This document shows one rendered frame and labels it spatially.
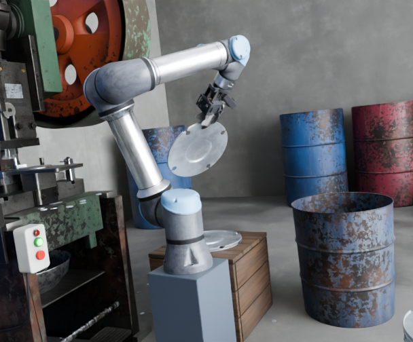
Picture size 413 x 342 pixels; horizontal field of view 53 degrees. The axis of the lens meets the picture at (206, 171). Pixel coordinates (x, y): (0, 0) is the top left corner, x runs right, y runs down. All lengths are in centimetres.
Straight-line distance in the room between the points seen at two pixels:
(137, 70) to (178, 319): 72
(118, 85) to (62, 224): 62
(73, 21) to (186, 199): 108
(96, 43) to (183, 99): 314
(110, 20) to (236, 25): 306
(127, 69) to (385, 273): 128
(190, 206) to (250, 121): 349
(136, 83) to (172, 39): 393
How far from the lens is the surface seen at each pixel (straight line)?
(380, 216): 177
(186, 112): 496
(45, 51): 178
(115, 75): 118
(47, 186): 162
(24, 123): 166
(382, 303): 189
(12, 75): 170
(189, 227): 122
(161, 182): 134
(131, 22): 177
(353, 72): 445
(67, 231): 161
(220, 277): 130
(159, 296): 130
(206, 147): 179
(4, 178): 167
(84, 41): 196
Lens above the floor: 88
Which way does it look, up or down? 7 degrees down
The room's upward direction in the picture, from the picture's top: 6 degrees counter-clockwise
